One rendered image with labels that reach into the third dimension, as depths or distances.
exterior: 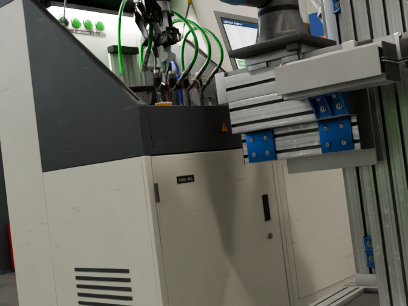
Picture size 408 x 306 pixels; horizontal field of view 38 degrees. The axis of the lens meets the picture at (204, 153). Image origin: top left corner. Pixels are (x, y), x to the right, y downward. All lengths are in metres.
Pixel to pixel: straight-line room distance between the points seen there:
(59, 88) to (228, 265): 0.88
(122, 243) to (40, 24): 0.87
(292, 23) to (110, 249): 0.96
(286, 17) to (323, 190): 1.18
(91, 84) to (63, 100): 0.17
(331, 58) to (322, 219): 1.33
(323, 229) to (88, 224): 1.06
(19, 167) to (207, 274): 0.89
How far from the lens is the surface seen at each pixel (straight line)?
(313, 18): 7.89
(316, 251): 2.59
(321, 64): 1.42
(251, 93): 1.65
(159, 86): 2.30
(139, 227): 1.91
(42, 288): 2.42
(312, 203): 2.58
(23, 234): 2.48
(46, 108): 2.28
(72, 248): 2.21
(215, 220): 2.08
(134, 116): 1.89
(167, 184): 1.92
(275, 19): 1.64
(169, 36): 2.26
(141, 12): 2.04
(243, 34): 2.88
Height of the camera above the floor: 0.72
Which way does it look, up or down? 2 degrees up
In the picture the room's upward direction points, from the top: 7 degrees counter-clockwise
